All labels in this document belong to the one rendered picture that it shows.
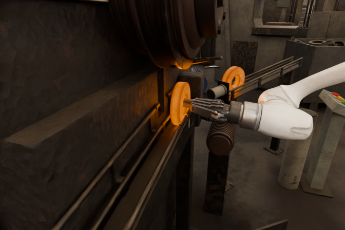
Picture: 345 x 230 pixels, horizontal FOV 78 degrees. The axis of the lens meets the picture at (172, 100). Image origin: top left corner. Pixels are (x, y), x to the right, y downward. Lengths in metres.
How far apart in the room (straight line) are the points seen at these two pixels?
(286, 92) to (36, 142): 0.75
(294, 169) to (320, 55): 1.50
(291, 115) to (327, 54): 2.08
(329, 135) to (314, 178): 0.31
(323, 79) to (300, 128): 0.19
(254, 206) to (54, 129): 1.27
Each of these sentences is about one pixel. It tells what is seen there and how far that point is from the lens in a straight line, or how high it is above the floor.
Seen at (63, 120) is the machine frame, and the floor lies 0.87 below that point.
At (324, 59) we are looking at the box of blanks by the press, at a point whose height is 0.60.
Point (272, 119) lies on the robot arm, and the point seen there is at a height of 0.74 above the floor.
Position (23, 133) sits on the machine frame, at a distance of 0.39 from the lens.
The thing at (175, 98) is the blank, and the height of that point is 0.78.
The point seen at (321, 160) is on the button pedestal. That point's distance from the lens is 1.61.
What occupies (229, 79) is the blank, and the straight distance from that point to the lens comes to 1.14.
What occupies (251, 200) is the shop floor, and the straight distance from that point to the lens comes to 1.50.
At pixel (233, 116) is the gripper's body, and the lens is 0.72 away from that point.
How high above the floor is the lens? 1.03
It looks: 22 degrees down
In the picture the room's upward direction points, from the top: straight up
